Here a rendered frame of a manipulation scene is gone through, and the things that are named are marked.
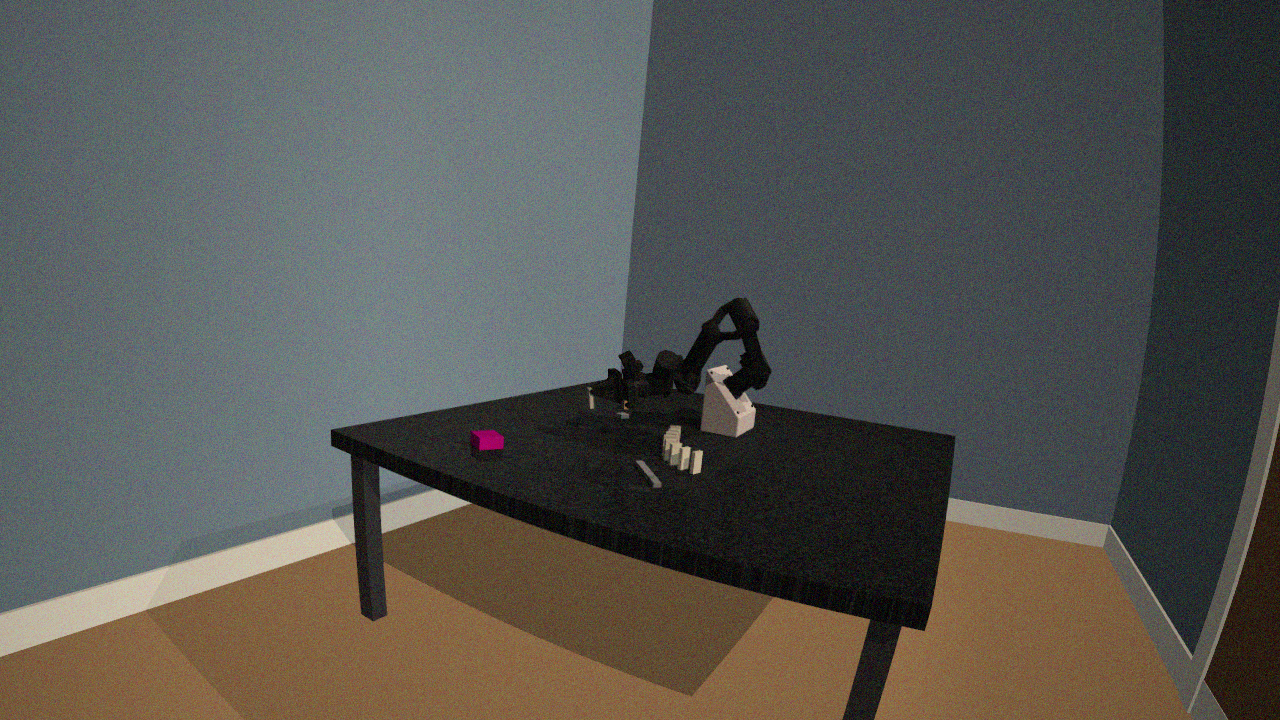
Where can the grey flat bar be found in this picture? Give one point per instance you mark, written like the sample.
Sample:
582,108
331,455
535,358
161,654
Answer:
648,474

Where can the magenta block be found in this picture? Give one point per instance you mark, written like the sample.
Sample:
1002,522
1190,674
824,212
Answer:
487,440

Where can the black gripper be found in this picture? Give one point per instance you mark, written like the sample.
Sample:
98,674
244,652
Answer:
616,389

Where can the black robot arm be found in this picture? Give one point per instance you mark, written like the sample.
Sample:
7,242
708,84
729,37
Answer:
686,373

